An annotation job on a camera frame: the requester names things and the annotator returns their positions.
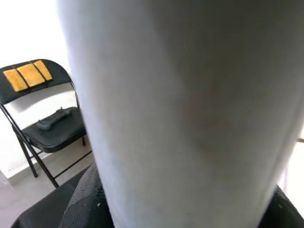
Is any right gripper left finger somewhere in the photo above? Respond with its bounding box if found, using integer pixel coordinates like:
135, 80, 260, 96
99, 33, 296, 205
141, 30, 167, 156
60, 163, 117, 228

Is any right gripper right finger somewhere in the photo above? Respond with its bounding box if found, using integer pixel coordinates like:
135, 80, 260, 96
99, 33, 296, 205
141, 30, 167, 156
258, 185, 304, 228

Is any white plastic table leg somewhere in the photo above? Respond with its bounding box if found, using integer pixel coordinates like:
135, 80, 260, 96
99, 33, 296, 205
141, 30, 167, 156
57, 0, 304, 228

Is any black table cloth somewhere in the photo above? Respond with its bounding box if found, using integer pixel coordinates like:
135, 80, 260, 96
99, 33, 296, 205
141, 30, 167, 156
10, 177, 79, 228

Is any black folding chair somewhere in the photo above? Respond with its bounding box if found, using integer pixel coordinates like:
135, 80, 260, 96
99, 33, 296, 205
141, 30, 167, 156
0, 58, 93, 188

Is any grey handheld controller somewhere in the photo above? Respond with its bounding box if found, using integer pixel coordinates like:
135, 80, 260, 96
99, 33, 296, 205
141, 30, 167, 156
35, 106, 79, 131

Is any yellow foam pad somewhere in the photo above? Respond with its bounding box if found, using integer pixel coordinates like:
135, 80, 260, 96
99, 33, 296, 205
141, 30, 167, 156
3, 69, 27, 92
17, 64, 46, 88
33, 60, 53, 81

